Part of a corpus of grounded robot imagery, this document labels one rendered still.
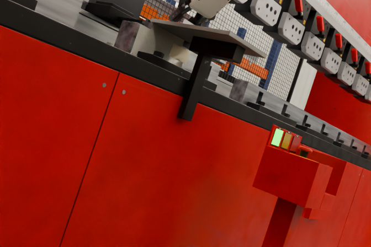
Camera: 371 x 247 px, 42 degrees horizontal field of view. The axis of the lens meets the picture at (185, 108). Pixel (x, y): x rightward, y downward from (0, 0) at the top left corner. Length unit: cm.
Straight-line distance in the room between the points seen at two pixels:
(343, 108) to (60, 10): 255
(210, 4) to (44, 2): 43
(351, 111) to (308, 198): 211
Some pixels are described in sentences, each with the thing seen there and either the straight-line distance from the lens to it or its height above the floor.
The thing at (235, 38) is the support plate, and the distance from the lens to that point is 113.
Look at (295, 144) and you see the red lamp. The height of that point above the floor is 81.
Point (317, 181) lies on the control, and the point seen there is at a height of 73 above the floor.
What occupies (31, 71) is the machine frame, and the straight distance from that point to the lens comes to 94.
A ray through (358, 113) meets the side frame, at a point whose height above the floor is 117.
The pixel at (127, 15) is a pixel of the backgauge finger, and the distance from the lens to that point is 150.
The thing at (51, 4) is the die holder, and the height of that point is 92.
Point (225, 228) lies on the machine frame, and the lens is 158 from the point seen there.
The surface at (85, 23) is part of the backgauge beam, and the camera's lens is 146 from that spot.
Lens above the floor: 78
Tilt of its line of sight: 1 degrees up
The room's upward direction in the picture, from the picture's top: 19 degrees clockwise
